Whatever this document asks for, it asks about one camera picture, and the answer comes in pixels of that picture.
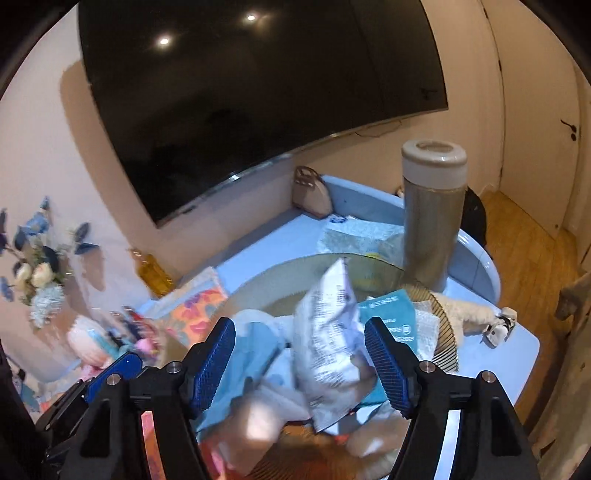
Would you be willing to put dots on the white soft cloth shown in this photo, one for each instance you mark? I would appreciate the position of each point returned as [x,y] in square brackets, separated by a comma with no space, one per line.
[258,424]

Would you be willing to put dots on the yellow liquid bottle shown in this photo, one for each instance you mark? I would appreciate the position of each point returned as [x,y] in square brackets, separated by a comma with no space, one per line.
[152,274]

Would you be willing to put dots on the steel thermos bottle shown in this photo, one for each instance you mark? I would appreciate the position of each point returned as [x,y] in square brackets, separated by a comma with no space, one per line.
[434,221]

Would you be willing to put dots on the black television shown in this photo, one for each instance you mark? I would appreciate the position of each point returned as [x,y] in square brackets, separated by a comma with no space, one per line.
[254,101]

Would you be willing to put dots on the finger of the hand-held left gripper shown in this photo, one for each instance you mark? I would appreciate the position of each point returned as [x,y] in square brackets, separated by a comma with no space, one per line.
[117,365]

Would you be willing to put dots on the small white robot toy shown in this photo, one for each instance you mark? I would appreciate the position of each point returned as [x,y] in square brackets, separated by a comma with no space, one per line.
[501,325]

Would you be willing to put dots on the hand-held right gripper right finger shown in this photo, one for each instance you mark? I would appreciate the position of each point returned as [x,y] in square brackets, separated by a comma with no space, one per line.
[388,364]

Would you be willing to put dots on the light wooden furniture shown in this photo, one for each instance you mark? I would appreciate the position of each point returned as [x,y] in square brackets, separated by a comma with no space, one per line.
[563,369]

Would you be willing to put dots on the brown handbag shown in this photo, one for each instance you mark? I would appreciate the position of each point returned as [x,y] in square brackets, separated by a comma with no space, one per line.
[311,194]

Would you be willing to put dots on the white snack packet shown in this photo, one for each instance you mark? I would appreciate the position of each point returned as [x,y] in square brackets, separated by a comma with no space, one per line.
[323,332]

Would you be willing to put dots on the clear plastic packet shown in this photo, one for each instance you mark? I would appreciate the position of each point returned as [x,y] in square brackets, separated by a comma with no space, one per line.
[355,235]

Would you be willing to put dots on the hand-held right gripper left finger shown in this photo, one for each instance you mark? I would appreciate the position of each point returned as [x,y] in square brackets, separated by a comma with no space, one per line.
[214,364]

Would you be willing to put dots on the light blue desk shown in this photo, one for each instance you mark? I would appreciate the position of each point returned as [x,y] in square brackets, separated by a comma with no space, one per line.
[277,240]

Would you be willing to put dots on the light blue cloth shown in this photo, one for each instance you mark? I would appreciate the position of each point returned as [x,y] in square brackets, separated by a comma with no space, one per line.
[263,369]

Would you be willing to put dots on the beige plush toy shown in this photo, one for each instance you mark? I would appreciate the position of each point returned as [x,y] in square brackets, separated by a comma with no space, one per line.
[461,314]

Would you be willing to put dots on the beige door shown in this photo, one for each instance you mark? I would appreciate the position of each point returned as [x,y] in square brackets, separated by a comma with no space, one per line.
[531,115]

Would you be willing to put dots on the colourful patterned mat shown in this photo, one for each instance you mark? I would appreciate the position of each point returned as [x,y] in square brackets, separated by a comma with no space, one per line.
[194,309]

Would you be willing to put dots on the blue and white flower bouquet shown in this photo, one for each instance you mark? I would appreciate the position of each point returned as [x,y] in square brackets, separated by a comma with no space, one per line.
[41,277]

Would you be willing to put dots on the teal packet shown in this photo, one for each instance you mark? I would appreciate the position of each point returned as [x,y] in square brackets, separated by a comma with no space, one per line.
[392,309]

